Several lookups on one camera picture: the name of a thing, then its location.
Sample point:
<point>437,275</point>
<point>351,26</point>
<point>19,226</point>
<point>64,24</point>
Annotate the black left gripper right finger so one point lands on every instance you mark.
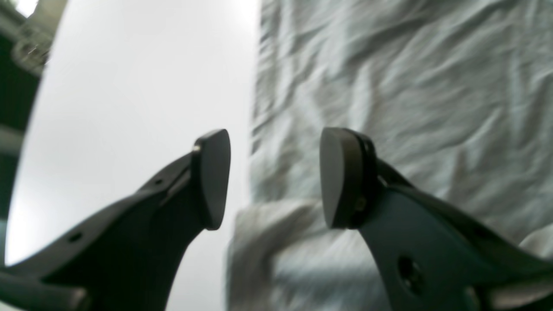
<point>430,255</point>

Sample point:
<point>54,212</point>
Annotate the heather grey T-shirt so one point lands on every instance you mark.
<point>456,95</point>

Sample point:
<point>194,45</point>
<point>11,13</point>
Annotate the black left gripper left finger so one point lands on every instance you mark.
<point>125,257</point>

